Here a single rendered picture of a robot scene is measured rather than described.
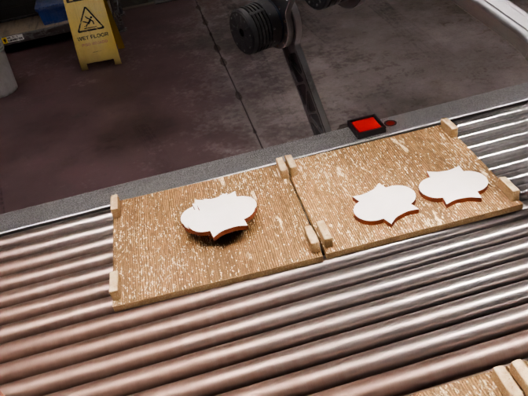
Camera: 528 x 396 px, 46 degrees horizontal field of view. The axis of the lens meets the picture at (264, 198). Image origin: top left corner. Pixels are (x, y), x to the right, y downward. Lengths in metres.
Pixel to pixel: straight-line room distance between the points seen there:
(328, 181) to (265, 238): 0.23
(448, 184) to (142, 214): 0.67
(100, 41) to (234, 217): 3.62
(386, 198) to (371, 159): 0.17
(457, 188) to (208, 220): 0.52
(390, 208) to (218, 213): 0.35
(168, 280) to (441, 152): 0.68
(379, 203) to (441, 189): 0.13
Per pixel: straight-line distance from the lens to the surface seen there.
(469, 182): 1.36
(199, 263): 1.24
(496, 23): 1.30
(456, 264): 1.21
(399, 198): 1.31
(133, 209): 1.44
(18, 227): 1.56
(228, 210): 1.27
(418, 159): 1.45
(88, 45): 4.79
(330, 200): 1.34
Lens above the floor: 1.74
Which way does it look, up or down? 36 degrees down
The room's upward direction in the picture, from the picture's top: 10 degrees counter-clockwise
